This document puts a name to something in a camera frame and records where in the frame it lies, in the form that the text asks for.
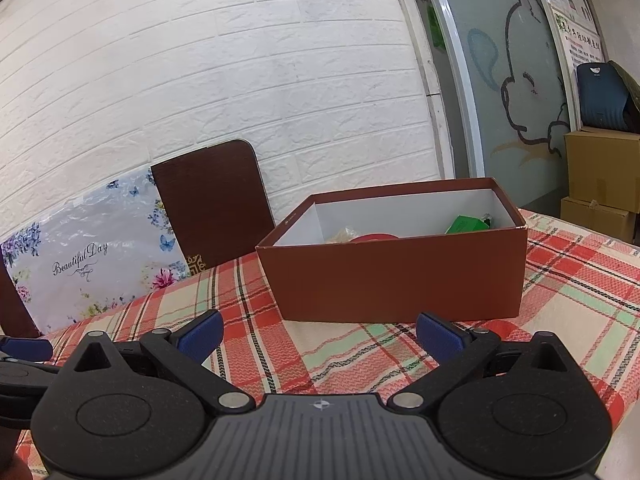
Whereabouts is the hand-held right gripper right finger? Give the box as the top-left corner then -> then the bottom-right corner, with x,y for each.
387,311 -> 571,409

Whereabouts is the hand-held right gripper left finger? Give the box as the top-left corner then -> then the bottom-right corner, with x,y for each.
65,310 -> 253,411

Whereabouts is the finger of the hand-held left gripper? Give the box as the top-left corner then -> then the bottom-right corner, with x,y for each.
0,337 -> 63,431

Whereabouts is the brown cardboard box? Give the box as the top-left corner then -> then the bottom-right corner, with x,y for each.
256,177 -> 529,322

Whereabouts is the green small box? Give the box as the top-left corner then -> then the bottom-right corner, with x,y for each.
445,215 -> 488,235

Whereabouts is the beige scrub sponge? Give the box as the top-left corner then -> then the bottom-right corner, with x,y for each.
324,227 -> 360,245

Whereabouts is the red plaid blanket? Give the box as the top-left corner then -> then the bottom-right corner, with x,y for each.
15,208 -> 640,480

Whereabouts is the floral plastic bag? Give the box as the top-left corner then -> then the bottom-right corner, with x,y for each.
0,167 -> 192,336

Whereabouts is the small tan cardboard carton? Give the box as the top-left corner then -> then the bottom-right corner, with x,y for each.
560,196 -> 633,246

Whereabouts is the large tan cardboard carton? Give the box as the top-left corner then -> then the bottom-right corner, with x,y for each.
564,129 -> 640,209

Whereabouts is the green paper sign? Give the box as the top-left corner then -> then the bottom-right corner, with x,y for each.
427,5 -> 447,52

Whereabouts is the wall poster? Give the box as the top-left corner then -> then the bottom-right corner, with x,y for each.
530,0 -> 608,86

